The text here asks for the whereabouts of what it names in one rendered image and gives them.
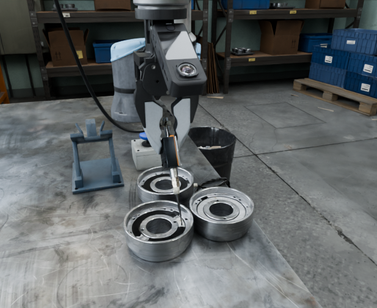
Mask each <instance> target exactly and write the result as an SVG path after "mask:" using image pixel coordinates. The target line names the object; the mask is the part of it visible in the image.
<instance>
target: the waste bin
mask: <svg viewBox="0 0 377 308"><path fill-rule="evenodd" d="M188 136H189V137H190V138H191V140H192V141H193V142H194V143H195V145H196V146H197V147H200V146H202V147H203V148H198V149H199V150H200V151H201V152H202V154H203V155H204V157H205V158H206V159H207V160H208V162H209V163H210V164H211V165H212V167H213V168H214V169H215V171H216V172H217V173H218V174H219V176H220V177H221V178H222V177H225V178H227V179H228V181H230V173H231V168H232V162H233V156H234V151H235V144H236V137H235V135H234V134H233V133H231V132H229V131H227V130H225V129H222V128H218V127H213V126H197V127H192V128H190V129H189V132H188ZM206 146H210V147H213V146H221V148H204V147H206Z"/></svg>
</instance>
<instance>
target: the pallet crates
mask: <svg viewBox="0 0 377 308"><path fill-rule="evenodd" d="M333 30H334V31H333V36H332V42H331V44H328V45H313V50H312V51H313V52H312V60H311V65H310V72H309V77H308V78H304V79H295V80H294V81H293V83H294V84H293V90H294V91H296V92H299V93H302V94H305V95H308V96H310V97H313V98H317V99H319V100H323V101H326V102H328V103H331V104H334V105H337V106H340V107H343V108H345V109H349V110H351V111H354V112H358V113H360V114H363V115H365V116H369V117H370V116H375V115H376V111H377V30H370V29H358V28H352V29H333ZM343 30H348V31H343ZM321 46H327V48H324V47H321ZM306 86H311V88H314V89H317V90H320V91H323V92H324V93H323V96H322V95H318V94H315V93H312V92H309V91H306ZM338 96H339V97H342V98H346V99H349V100H352V101H356V102H358V103H360V105H359V108H357V107H355V106H351V105H349V104H346V103H342V102H340V101H337V99H338Z"/></svg>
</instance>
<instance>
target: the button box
mask: <svg viewBox="0 0 377 308"><path fill-rule="evenodd" d="M131 146H132V154H133V160H134V163H135V166H136V169H137V171H141V170H146V169H151V168H153V167H158V166H162V161H161V155H158V154H157V153H156V152H155V151H154V149H153V148H152V146H151V145H150V144H147V143H146V140H143V139H136V140H131Z"/></svg>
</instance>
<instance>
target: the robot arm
mask: <svg viewBox="0 0 377 308"><path fill-rule="evenodd" d="M133 4H134V5H136V6H138V8H135V19H140V20H144V32H145V38H136V39H131V40H125V41H121V42H117V43H115V44H113V45H112V46H111V62H112V74H113V81H114V98H113V101H112V106H111V117H112V118H113V119H114V120H116V121H119V122H126V123H137V122H141V123H142V126H143V128H144V131H145V133H146V135H147V138H148V141H149V143H150V145H151V146H152V148H153V149H154V151H155V152H156V153H157V154H158V155H160V154H161V151H162V147H163V145H162V143H161V139H160V137H161V133H162V131H161V129H160V127H159V123H160V120H161V118H162V116H163V109H162V107H161V106H160V104H158V103H157V102H156V101H155V100H159V99H160V98H161V96H164V95H170V96H171V97H175V99H176V100H175V101H174V102H173V103H172V104H171V111H172V114H173V115H174V118H175V123H174V127H173V128H174V131H175V135H174V136H176V138H177V145H178V151H179V149H180V148H181V146H182V145H183V143H184V141H185V139H186V137H187V135H188V132H189V129H190V127H191V123H192V122H193V120H194V116H195V113H196V110H197V106H198V103H199V95H202V94H203V90H204V88H205V84H206V81H207V76H206V74H205V72H204V69H203V67H202V64H201V63H200V52H201V45H200V44H199V43H196V37H195V35H194V34H193V33H192V32H191V0H133Z"/></svg>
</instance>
